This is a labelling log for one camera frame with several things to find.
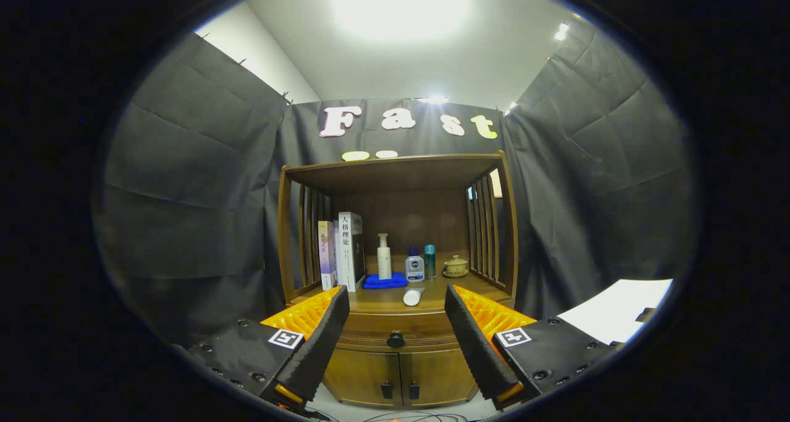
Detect brown wooden cabinet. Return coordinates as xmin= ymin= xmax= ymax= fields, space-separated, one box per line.
xmin=276 ymin=151 xmax=519 ymax=408

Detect folded blue cloth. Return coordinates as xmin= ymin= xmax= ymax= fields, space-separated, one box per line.
xmin=363 ymin=272 xmax=409 ymax=290

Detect purple book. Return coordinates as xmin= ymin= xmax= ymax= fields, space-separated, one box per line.
xmin=318 ymin=220 xmax=338 ymax=291

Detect black backdrop cloth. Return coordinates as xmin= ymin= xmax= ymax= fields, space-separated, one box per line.
xmin=93 ymin=30 xmax=701 ymax=349

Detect brown wooden drawer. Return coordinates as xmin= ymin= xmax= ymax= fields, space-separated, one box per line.
xmin=333 ymin=310 xmax=479 ymax=354

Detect white flat panel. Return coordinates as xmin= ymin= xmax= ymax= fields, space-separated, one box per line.
xmin=555 ymin=279 xmax=675 ymax=345

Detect white pump bottle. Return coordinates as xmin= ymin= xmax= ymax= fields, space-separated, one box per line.
xmin=376 ymin=233 xmax=393 ymax=281

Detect black floor cables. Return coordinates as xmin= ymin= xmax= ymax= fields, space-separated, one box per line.
xmin=309 ymin=407 xmax=476 ymax=422

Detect wooden cabinet door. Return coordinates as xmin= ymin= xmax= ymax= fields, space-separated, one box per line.
xmin=400 ymin=348 xmax=479 ymax=408
xmin=322 ymin=348 xmax=402 ymax=406

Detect white and black book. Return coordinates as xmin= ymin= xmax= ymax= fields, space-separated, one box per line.
xmin=335 ymin=212 xmax=366 ymax=293

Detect wooden countertop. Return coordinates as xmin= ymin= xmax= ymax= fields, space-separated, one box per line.
xmin=289 ymin=273 xmax=514 ymax=315

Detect white bottle with blue cap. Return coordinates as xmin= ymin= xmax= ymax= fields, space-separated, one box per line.
xmin=405 ymin=247 xmax=425 ymax=283

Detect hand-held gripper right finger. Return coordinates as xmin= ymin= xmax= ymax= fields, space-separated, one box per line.
xmin=444 ymin=284 xmax=618 ymax=412

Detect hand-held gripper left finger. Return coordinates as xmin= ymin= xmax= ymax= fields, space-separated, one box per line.
xmin=176 ymin=284 xmax=350 ymax=412

